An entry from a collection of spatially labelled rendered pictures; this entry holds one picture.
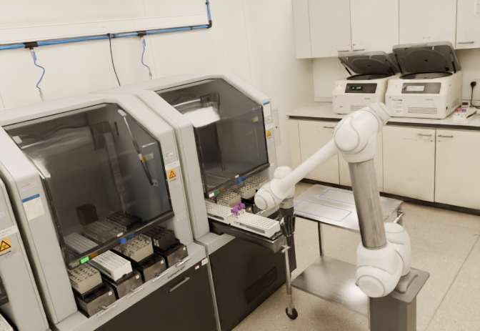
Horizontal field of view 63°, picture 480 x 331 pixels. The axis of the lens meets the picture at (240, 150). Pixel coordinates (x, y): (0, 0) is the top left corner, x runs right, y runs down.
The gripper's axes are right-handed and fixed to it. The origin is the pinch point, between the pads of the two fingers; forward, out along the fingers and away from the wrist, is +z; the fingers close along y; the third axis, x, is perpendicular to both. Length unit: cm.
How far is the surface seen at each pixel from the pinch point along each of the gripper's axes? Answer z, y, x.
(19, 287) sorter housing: -19, 113, -55
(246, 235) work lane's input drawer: 0.8, 6.7, -25.1
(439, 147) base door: 16, -229, 6
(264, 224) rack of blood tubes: -5.8, 1.2, -15.6
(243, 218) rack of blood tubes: -6.2, 1.6, -30.7
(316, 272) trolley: 52, -46, -16
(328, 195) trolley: -2, -56, -9
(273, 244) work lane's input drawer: 0.6, 6.7, -6.2
